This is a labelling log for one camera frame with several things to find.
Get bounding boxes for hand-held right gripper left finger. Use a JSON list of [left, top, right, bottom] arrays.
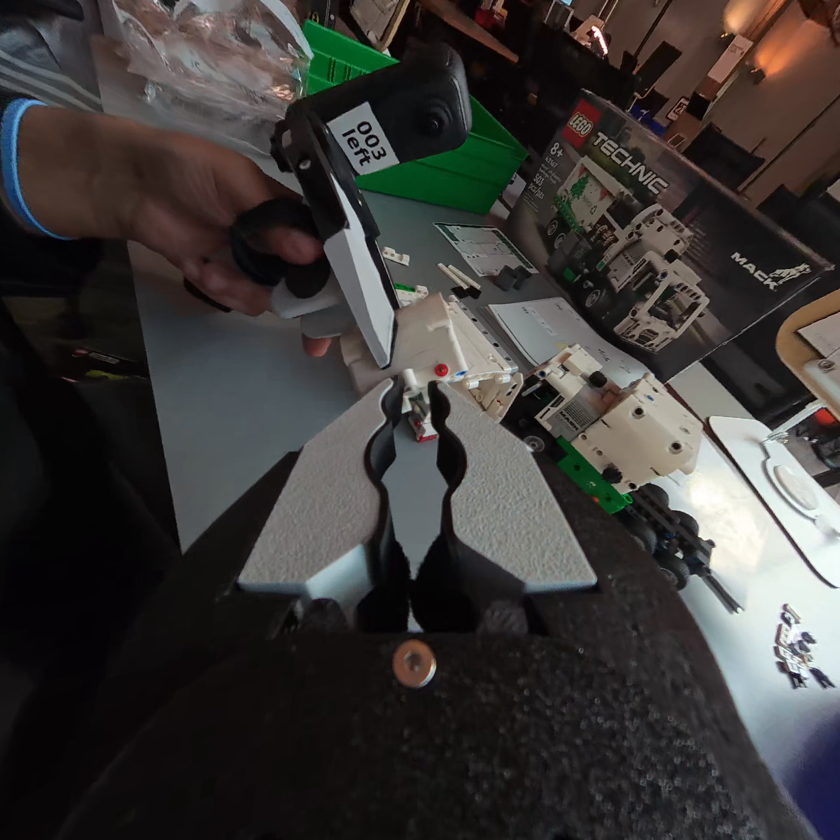
[[236, 377, 414, 597]]

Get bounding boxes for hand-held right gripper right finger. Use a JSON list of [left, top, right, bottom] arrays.
[[415, 381, 599, 597]]

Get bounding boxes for clear plastic bags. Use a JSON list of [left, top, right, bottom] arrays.
[[112, 0, 314, 155]]

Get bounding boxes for person's left hand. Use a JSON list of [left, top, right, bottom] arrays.
[[29, 108, 332, 358]]

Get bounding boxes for white instruction booklet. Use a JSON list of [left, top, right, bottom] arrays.
[[489, 297, 631, 373]]

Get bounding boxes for white black lego axle pieces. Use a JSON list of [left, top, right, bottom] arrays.
[[437, 260, 484, 298]]

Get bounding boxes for sticker sheet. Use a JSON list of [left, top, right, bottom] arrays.
[[433, 222, 536, 277]]

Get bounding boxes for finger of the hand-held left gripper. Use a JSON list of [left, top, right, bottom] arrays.
[[322, 174, 403, 370]]

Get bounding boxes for dark package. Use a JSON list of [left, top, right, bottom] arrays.
[[69, 344, 149, 383]]

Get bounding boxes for small white red lego piece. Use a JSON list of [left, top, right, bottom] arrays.
[[402, 369, 439, 445]]

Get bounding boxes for white paper sign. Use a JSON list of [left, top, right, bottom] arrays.
[[709, 33, 754, 84]]

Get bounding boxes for white lego truck cab chassis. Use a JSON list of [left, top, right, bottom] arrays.
[[508, 344, 746, 614]]

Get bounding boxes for lego set cardboard box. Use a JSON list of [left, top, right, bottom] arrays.
[[508, 88, 831, 383]]

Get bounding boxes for pile of small dark lego pieces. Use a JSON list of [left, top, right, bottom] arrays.
[[774, 604, 837, 691]]

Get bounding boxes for white flat tray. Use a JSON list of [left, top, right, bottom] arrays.
[[709, 415, 840, 588]]

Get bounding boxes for white lego block assembly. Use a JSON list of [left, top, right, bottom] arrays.
[[340, 292, 470, 395]]

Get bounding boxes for person's left forearm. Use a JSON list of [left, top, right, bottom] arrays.
[[0, 29, 80, 240]]

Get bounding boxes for green plastic bin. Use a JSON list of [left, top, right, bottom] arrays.
[[302, 20, 529, 214]]

